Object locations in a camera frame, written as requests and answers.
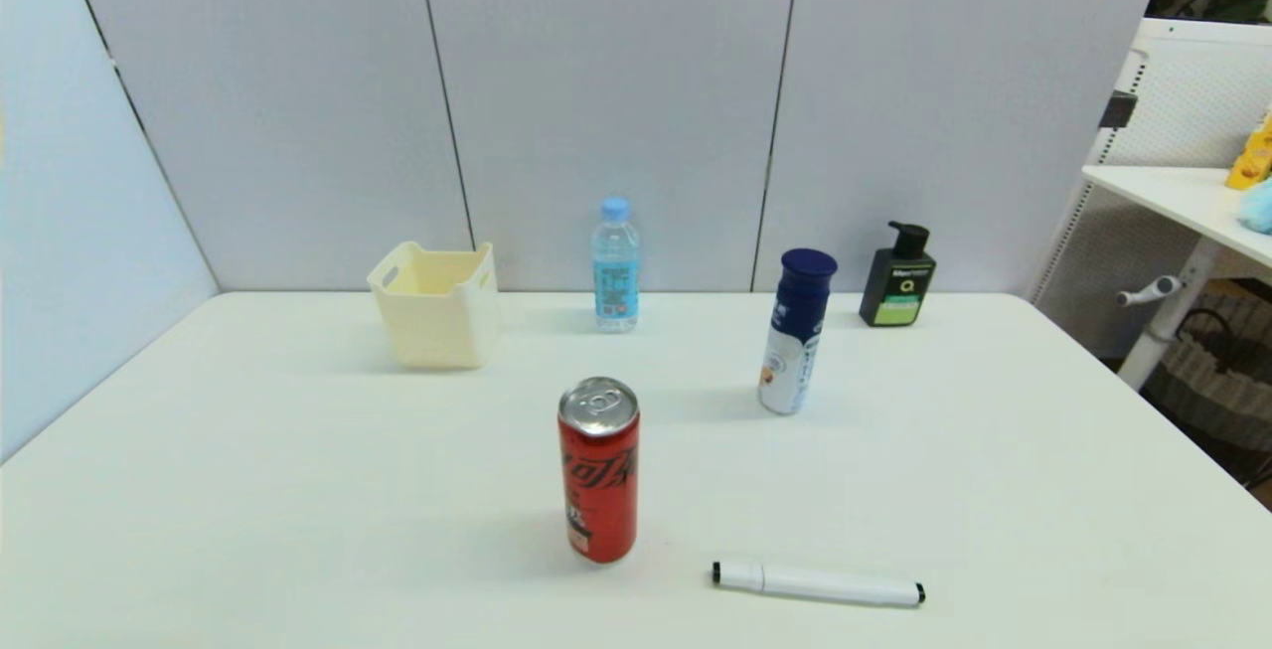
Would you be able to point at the clear water bottle blue cap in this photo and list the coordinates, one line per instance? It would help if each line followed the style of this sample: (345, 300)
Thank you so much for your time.
(615, 276)

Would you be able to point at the red soda can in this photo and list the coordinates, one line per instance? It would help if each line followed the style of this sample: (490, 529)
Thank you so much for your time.
(598, 480)

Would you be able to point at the navy and white bottle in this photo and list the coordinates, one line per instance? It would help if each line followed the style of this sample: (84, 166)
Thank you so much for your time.
(795, 341)

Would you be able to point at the cream plastic basket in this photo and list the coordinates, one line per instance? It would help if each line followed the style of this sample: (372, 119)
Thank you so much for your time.
(437, 316)

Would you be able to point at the black pump bottle green label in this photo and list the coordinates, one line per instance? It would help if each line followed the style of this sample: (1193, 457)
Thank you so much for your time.
(897, 286)

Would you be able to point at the white marker pen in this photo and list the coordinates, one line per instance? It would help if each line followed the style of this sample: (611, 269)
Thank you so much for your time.
(825, 585)

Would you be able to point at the black clip on pegboard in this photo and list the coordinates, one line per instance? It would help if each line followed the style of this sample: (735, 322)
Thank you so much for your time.
(1119, 109)

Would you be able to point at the white side table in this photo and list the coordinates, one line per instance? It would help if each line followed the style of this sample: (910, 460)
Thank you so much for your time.
(1183, 197)

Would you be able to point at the woven wicker basket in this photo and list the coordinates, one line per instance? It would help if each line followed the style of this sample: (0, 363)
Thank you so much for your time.
(1217, 381)

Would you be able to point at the white pegboard panel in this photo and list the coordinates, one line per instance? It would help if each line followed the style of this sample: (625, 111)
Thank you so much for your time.
(1192, 92)

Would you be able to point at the light blue plush toy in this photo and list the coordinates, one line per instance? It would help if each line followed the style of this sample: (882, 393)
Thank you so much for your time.
(1260, 208)

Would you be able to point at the yellow toy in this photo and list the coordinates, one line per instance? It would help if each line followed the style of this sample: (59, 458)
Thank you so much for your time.
(1254, 157)

